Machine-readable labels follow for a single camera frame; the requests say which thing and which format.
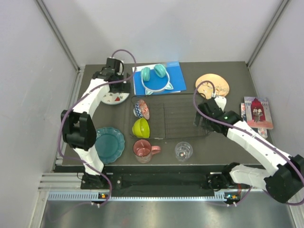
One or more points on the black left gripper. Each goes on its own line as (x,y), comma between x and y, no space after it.
(124,87)

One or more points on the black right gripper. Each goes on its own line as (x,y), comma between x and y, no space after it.
(204,125)

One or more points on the white watermelon pattern plate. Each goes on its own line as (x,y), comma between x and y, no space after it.
(114,98)

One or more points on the patterned blue red bowl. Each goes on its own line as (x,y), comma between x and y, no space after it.
(141,110)

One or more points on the black wire dish rack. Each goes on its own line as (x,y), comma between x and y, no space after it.
(172,116)

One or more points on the lime green bowl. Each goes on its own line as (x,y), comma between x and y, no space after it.
(141,128)

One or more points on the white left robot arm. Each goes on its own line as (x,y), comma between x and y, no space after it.
(108,86)

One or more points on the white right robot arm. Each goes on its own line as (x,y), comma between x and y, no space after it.
(282,175)

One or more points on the clear drinking glass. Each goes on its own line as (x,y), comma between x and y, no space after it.
(183,151)

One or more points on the orange floral plate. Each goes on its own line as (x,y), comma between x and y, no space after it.
(206,89)

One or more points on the teal cat ear headphones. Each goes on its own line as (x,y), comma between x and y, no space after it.
(155,80)

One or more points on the blue folder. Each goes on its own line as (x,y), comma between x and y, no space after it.
(174,71)

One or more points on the illustrated red castle book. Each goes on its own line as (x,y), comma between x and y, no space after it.
(258,112)

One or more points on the teal scalloped plate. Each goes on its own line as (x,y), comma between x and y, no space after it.
(109,144)

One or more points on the pink glass mug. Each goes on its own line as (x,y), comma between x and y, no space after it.
(144,151)

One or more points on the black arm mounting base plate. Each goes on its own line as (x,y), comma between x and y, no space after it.
(122,180)

